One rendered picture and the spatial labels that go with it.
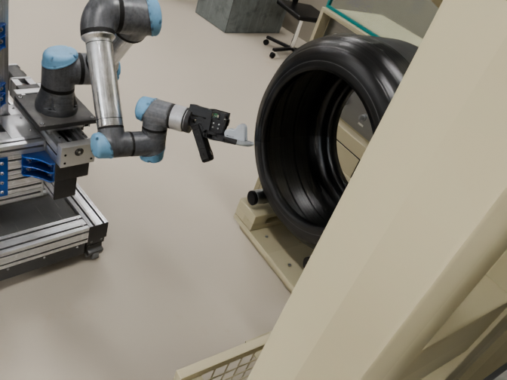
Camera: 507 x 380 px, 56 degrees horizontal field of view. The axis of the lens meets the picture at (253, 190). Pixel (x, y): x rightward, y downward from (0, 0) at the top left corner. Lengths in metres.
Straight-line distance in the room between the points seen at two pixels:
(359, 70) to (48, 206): 1.60
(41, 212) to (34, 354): 0.60
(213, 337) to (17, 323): 0.78
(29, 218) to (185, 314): 0.78
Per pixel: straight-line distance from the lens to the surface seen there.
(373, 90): 1.06
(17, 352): 2.06
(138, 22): 1.53
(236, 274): 2.45
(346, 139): 2.04
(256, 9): 5.75
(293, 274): 1.37
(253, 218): 1.42
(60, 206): 2.30
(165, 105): 1.43
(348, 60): 1.11
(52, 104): 1.91
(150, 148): 1.46
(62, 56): 1.85
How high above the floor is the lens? 1.71
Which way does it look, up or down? 34 degrees down
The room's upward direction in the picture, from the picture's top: 21 degrees clockwise
